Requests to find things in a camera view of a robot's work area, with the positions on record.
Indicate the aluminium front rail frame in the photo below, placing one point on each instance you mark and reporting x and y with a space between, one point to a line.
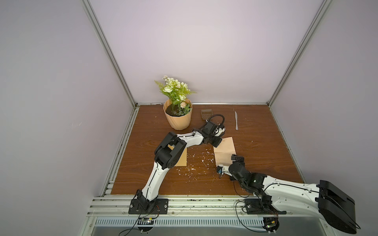
196 205

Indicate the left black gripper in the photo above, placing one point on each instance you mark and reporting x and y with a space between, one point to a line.
218 141

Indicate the small brown slotted scoop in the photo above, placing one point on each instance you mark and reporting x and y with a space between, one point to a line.
206 114

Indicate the artificial green white plant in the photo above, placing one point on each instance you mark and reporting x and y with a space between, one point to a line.
177 92

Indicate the brown kraft envelope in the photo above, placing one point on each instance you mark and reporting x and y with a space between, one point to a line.
180 157

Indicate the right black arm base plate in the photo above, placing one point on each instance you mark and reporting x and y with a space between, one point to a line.
256 206

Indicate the grey plastic knife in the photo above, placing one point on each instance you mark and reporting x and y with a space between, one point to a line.
236 121

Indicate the beige ribbed flower pot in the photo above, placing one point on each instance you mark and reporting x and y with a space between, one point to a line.
178 123

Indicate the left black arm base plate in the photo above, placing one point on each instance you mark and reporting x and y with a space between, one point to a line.
140 207

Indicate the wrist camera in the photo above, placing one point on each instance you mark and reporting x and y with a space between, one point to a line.
223 170
220 131

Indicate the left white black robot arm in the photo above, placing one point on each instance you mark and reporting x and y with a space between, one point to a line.
160 169

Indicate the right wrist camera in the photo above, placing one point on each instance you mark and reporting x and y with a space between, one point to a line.
223 170

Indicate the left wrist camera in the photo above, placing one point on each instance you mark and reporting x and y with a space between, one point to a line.
220 131

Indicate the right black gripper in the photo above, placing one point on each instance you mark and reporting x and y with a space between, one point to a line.
236 161

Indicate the cream letter paper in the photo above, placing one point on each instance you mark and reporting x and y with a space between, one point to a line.
224 151

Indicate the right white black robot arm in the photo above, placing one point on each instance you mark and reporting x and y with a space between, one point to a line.
336 207

